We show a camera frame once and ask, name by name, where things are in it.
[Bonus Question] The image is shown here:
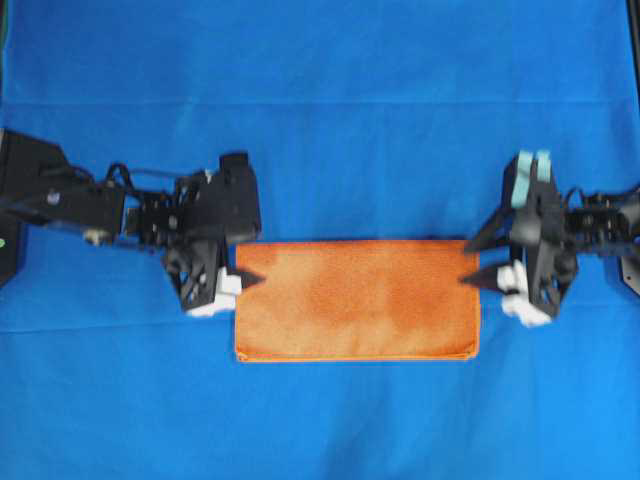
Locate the orange towel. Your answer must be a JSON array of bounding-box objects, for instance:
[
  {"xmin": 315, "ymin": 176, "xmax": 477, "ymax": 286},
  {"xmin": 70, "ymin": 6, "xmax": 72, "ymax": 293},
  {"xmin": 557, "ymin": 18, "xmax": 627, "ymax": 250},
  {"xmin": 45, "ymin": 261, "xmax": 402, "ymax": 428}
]
[{"xmin": 234, "ymin": 240, "xmax": 481, "ymax": 363}]

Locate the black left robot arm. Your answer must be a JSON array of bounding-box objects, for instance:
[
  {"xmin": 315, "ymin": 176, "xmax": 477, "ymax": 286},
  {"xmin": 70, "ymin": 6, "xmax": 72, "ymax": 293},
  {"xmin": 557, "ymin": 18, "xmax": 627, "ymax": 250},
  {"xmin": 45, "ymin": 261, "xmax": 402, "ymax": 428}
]
[{"xmin": 1, "ymin": 129, "xmax": 265, "ymax": 317}]

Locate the right wrist camera teal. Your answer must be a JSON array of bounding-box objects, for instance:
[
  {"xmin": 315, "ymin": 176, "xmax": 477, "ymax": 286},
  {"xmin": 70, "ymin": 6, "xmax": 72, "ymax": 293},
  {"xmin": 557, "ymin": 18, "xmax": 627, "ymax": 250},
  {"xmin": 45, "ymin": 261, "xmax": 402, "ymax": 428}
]
[{"xmin": 501, "ymin": 150, "xmax": 558, "ymax": 209}]

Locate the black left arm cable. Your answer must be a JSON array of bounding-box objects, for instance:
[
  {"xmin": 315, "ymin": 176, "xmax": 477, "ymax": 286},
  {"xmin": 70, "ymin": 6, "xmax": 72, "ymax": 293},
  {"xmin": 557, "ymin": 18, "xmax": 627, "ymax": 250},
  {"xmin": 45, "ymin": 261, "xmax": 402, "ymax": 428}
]
[{"xmin": 102, "ymin": 162, "xmax": 181, "ymax": 194}]

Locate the blue table cloth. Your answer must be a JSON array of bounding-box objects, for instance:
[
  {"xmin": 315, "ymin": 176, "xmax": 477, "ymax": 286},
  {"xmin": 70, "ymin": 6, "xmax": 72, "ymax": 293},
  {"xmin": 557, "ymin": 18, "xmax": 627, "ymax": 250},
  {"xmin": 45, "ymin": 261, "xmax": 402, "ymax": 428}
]
[{"xmin": 1, "ymin": 1, "xmax": 639, "ymax": 479}]

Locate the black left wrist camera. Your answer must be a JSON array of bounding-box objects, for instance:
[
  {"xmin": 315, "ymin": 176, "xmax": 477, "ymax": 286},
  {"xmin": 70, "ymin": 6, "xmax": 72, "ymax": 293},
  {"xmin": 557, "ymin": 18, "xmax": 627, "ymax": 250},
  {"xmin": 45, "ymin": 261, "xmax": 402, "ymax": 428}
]
[{"xmin": 212, "ymin": 151, "xmax": 262, "ymax": 244}]

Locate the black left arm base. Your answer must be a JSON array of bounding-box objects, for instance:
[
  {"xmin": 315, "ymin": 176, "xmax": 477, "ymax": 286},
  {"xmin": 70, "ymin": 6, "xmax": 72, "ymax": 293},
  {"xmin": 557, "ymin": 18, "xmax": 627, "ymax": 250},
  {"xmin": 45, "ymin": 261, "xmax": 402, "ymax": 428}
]
[{"xmin": 1, "ymin": 129, "xmax": 30, "ymax": 287}]

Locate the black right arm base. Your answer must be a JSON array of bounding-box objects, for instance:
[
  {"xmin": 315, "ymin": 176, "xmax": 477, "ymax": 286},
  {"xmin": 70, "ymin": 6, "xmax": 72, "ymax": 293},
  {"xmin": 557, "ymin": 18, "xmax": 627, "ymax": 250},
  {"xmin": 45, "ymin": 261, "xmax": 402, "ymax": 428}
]
[{"xmin": 619, "ymin": 251, "xmax": 640, "ymax": 296}]

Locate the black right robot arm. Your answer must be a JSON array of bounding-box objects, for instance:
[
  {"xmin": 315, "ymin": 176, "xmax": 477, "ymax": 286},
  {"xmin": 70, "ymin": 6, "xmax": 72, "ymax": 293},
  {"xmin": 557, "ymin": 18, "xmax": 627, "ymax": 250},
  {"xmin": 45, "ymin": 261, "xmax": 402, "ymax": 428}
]
[{"xmin": 460, "ymin": 187, "xmax": 639, "ymax": 327}]

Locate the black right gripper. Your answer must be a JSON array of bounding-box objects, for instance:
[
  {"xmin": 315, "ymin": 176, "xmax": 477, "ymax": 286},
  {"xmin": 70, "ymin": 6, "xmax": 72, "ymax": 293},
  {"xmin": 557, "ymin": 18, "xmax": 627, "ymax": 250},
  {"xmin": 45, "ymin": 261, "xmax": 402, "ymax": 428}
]
[{"xmin": 459, "ymin": 197, "xmax": 578, "ymax": 328}]

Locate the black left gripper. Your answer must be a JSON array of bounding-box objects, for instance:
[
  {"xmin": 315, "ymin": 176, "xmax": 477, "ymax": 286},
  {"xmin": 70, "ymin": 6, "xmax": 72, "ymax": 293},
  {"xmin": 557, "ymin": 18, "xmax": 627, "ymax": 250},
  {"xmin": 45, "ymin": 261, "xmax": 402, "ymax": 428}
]
[{"xmin": 162, "ymin": 170, "xmax": 266, "ymax": 318}]

